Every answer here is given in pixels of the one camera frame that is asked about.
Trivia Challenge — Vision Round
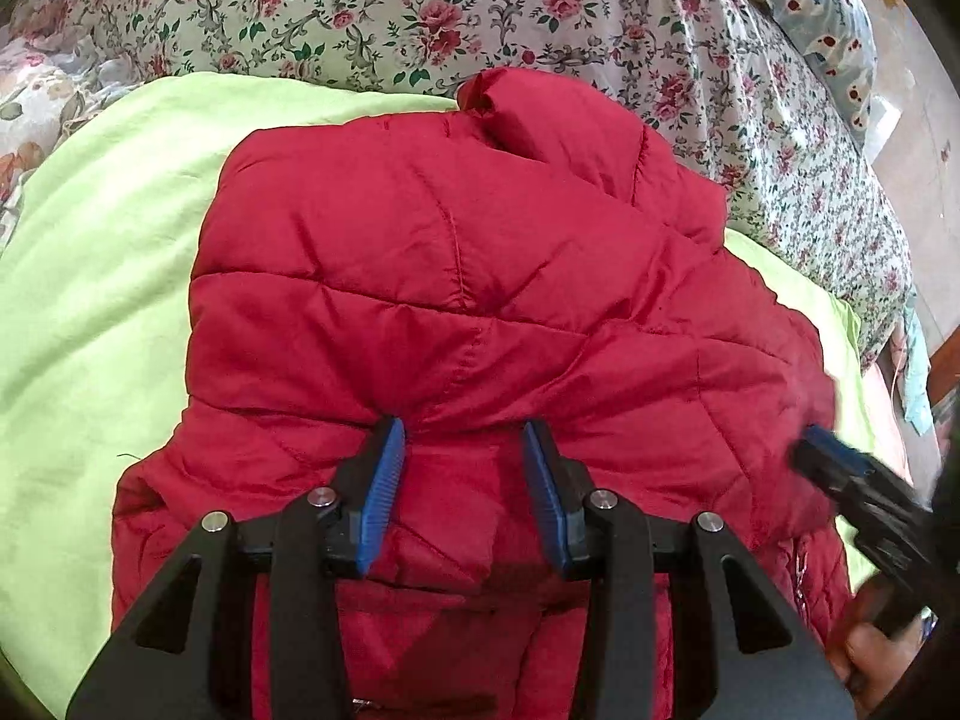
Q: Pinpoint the light blue cloth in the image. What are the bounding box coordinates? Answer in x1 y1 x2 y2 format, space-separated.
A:
895 306 937 437

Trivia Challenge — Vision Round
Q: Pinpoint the ruffled floral pillow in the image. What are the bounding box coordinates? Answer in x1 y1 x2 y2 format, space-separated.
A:
0 36 145 256

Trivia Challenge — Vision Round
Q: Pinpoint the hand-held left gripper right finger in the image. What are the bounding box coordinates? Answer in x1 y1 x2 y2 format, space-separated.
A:
522 420 857 720

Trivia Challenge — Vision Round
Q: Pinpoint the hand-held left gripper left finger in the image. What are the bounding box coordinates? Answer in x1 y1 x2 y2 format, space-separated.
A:
66 417 407 720

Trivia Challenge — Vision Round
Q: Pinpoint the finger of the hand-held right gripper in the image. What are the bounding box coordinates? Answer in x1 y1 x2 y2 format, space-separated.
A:
791 424 877 502

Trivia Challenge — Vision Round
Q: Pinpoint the rose print bedsheet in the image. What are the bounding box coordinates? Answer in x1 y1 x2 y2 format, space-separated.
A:
0 0 920 370

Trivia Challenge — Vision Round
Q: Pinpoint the person's right hand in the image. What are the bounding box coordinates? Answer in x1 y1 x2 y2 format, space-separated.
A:
825 577 935 720

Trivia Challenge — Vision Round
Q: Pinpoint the blue pillow with white figures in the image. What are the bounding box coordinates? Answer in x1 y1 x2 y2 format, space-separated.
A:
705 0 880 145

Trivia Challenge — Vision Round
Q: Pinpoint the red quilted jacket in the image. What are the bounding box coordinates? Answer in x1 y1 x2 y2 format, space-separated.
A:
111 67 852 720

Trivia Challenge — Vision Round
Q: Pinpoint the pale pink mattress cover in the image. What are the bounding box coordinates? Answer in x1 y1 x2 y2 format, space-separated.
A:
861 366 912 482

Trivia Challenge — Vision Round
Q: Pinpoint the light green blanket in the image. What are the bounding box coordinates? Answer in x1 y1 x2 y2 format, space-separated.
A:
0 71 863 700

